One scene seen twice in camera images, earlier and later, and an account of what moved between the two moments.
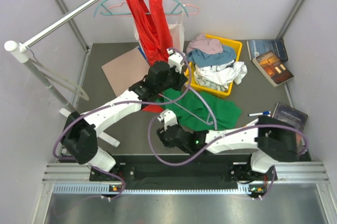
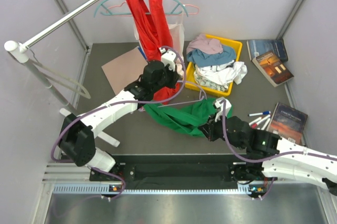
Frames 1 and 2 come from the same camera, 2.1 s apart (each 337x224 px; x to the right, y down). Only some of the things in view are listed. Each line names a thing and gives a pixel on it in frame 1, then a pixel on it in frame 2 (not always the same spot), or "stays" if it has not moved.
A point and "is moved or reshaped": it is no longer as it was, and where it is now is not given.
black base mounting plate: [204, 170] stays
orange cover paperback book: [273, 69] stays
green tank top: [199, 110] is moved or reshaped
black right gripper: [167, 143] to [209, 127]
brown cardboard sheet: [126, 71] stays
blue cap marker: [265, 113] stays
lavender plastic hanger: [208, 122] to [200, 97]
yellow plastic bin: [189, 81] stays
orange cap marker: [251, 123] stays
